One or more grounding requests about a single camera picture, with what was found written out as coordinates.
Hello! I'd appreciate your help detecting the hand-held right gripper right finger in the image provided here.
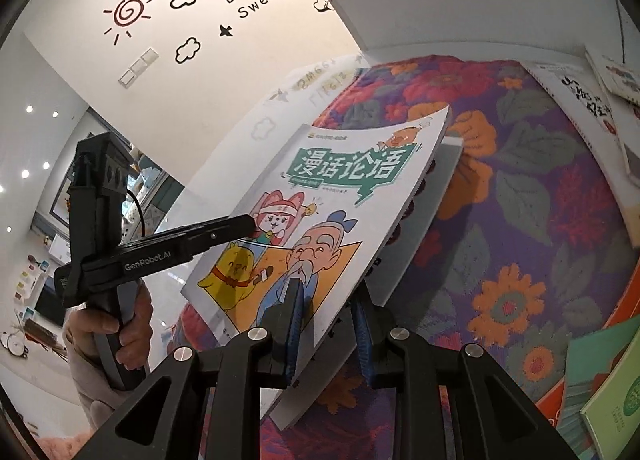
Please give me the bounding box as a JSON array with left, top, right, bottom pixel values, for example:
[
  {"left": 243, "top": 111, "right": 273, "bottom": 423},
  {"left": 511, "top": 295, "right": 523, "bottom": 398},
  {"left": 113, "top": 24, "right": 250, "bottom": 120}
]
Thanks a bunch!
[{"left": 350, "top": 285, "right": 576, "bottom": 460}]

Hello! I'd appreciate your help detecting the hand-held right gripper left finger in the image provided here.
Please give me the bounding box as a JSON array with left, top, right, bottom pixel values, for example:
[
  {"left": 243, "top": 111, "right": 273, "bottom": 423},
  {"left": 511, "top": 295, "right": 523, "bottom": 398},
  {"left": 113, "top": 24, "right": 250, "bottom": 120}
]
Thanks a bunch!
[{"left": 97, "top": 276, "right": 313, "bottom": 460}]

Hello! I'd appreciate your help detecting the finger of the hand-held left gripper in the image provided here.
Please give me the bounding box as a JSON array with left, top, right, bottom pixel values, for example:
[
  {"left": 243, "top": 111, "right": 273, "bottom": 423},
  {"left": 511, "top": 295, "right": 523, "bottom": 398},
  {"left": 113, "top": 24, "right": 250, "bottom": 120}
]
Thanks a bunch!
[{"left": 182, "top": 213, "right": 256, "bottom": 261}]

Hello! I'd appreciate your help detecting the comic book with bearded man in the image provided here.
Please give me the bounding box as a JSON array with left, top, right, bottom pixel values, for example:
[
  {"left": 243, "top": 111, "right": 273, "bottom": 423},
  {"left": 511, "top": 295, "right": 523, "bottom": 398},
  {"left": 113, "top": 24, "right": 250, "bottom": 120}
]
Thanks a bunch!
[{"left": 181, "top": 106, "right": 465, "bottom": 433}]

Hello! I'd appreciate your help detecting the orange-red framed cover book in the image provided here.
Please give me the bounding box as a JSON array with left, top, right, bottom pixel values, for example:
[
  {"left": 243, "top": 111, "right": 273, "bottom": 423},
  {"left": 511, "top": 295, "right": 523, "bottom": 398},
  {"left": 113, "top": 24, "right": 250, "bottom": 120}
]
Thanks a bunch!
[{"left": 535, "top": 375, "right": 573, "bottom": 430}]

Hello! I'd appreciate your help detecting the stack of books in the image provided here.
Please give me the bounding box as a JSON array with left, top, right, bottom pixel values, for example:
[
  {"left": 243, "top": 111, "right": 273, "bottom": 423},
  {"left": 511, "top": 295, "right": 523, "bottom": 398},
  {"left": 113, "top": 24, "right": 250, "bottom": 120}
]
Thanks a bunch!
[{"left": 555, "top": 315, "right": 640, "bottom": 460}]

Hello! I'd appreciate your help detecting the light green book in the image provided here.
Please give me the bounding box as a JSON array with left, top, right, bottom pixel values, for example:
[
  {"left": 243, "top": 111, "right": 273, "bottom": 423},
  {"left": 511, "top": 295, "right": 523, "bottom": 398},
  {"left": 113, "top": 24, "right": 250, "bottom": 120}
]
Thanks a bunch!
[{"left": 580, "top": 350, "right": 640, "bottom": 460}]

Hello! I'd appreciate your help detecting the white mermaid cover book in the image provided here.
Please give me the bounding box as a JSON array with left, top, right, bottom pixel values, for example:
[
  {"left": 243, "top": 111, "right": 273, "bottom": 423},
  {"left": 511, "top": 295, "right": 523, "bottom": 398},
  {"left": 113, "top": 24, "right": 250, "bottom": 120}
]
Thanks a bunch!
[{"left": 520, "top": 60, "right": 640, "bottom": 221}]

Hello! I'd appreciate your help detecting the white book with orange animal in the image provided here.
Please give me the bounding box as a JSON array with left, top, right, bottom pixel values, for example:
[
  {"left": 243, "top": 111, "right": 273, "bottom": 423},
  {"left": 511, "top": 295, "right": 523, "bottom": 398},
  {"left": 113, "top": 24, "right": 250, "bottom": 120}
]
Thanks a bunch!
[{"left": 597, "top": 90, "right": 640, "bottom": 178}]

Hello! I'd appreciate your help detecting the person's left forearm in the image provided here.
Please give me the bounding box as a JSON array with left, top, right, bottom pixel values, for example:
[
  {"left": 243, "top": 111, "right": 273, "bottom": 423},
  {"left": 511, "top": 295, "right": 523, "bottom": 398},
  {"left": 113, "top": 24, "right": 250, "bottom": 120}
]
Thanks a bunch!
[{"left": 65, "top": 340, "right": 151, "bottom": 436}]

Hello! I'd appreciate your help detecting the person's left hand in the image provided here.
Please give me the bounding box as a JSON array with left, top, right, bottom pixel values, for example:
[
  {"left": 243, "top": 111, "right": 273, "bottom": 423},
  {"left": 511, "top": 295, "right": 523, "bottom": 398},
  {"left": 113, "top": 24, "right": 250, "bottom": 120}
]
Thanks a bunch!
[{"left": 63, "top": 284, "right": 153, "bottom": 373}]

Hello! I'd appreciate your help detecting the black television screen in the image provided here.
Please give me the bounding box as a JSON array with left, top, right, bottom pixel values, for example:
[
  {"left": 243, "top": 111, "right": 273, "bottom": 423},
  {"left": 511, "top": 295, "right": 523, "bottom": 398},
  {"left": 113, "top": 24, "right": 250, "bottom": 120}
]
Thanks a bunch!
[{"left": 34, "top": 285, "right": 68, "bottom": 326}]

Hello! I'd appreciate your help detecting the white round clock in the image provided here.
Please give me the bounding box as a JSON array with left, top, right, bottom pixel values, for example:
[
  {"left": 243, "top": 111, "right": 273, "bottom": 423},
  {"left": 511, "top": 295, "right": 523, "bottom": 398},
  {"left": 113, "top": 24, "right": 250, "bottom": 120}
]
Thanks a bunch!
[{"left": 2, "top": 332, "right": 31, "bottom": 358}]

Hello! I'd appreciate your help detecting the floral purple blanket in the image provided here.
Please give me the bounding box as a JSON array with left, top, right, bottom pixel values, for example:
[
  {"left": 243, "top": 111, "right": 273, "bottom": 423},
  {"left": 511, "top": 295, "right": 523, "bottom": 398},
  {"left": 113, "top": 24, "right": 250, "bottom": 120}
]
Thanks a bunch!
[{"left": 172, "top": 55, "right": 640, "bottom": 460}]

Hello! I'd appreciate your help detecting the pink fleece cloth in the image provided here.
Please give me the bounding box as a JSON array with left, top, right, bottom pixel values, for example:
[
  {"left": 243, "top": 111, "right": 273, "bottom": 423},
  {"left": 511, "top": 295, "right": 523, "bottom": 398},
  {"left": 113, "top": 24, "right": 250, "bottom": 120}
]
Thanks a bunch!
[{"left": 32, "top": 435, "right": 101, "bottom": 460}]

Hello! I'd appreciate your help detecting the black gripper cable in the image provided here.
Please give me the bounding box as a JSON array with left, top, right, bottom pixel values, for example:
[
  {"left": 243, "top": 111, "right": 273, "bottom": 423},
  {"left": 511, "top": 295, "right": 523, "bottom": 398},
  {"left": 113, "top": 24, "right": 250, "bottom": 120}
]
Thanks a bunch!
[{"left": 124, "top": 186, "right": 147, "bottom": 243}]

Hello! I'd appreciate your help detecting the row of coloured wall cards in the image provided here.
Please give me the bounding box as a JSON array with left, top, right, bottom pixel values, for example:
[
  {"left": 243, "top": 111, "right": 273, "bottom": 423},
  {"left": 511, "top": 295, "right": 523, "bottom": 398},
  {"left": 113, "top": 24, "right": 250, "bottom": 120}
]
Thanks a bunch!
[{"left": 12, "top": 260, "right": 51, "bottom": 302}]

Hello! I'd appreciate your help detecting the red sun wall decal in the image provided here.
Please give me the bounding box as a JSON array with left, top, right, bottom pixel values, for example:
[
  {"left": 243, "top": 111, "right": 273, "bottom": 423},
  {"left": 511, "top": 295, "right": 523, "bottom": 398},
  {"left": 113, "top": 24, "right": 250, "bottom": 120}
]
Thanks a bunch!
[{"left": 102, "top": 0, "right": 157, "bottom": 46}]

